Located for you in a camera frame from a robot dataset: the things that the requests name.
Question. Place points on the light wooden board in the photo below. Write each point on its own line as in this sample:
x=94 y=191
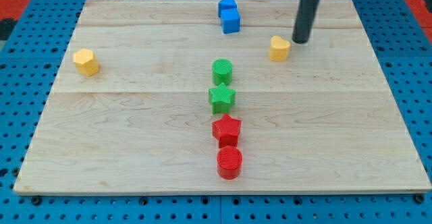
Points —
x=324 y=121

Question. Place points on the yellow heart block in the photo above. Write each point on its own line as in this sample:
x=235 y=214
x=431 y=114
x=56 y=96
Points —
x=279 y=49

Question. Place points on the red star block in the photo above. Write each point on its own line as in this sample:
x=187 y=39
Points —
x=227 y=130

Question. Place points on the blue cube block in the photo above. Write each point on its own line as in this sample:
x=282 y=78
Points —
x=230 y=21

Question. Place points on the green cylinder block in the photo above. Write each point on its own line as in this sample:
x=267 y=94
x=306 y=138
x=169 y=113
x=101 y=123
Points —
x=222 y=72

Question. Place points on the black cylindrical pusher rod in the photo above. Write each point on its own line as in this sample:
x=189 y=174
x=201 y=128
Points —
x=304 y=21

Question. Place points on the green star block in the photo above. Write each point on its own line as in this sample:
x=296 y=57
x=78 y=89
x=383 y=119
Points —
x=222 y=98

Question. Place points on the blue pentagon block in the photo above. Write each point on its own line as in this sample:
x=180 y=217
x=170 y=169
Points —
x=226 y=4

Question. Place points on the red cylinder block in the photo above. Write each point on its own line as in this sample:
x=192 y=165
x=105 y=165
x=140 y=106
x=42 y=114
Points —
x=229 y=162

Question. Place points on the yellow hexagon block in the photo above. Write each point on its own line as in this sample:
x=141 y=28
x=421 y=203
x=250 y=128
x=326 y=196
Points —
x=86 y=62

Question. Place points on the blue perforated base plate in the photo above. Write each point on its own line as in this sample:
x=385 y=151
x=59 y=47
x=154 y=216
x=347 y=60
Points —
x=29 y=63

